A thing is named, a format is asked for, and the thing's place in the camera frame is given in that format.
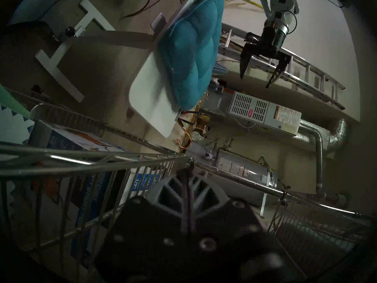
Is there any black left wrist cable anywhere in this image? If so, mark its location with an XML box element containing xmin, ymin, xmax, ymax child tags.
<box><xmin>283</xmin><ymin>10</ymin><xmax>298</xmax><ymax>34</ymax></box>

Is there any green edged triangle print cushion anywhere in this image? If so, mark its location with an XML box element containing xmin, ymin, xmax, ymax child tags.
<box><xmin>0</xmin><ymin>83</ymin><xmax>36</xmax><ymax>147</ymax></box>

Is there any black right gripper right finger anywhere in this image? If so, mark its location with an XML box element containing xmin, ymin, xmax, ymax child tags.
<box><xmin>188</xmin><ymin>164</ymin><xmax>295</xmax><ymax>283</ymax></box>

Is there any orange coiled wire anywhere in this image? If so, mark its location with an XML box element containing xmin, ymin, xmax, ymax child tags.
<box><xmin>175</xmin><ymin>119</ymin><xmax>193</xmax><ymax>152</ymax></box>

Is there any white furnace unit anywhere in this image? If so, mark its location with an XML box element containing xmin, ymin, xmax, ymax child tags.
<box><xmin>227</xmin><ymin>91</ymin><xmax>302</xmax><ymax>137</ymax></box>

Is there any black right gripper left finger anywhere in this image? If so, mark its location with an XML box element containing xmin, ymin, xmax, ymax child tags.
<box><xmin>94</xmin><ymin>168</ymin><xmax>189</xmax><ymax>283</ymax></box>

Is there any aluminium ladder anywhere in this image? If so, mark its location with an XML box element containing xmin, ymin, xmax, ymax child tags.
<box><xmin>219</xmin><ymin>22</ymin><xmax>346</xmax><ymax>110</ymax></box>

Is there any chrome wire shelf rack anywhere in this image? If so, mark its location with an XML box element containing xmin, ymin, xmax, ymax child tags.
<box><xmin>0</xmin><ymin>88</ymin><xmax>377</xmax><ymax>283</ymax></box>

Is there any utility pump cardboard box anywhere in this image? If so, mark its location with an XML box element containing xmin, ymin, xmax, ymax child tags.
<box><xmin>9</xmin><ymin>120</ymin><xmax>165</xmax><ymax>268</ymax></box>

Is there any grey water heater tank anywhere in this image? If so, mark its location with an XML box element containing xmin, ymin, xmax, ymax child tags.
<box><xmin>186</xmin><ymin>141</ymin><xmax>279</xmax><ymax>218</ymax></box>

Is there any white adjustable side table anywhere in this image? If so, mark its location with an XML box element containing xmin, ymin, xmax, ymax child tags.
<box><xmin>35</xmin><ymin>0</ymin><xmax>218</xmax><ymax>138</ymax></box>

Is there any red floor cable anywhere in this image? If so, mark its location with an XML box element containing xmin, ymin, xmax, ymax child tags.
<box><xmin>119</xmin><ymin>0</ymin><xmax>174</xmax><ymax>20</ymax></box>

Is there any silver duct pipe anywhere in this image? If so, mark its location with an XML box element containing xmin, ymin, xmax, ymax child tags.
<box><xmin>297</xmin><ymin>119</ymin><xmax>349</xmax><ymax>197</ymax></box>

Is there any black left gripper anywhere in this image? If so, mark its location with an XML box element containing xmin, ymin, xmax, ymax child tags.
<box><xmin>239</xmin><ymin>27</ymin><xmax>291</xmax><ymax>89</ymax></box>

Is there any teal tufted seat cushion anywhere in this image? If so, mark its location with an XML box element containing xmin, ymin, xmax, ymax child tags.
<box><xmin>158</xmin><ymin>0</ymin><xmax>226</xmax><ymax>111</ymax></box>

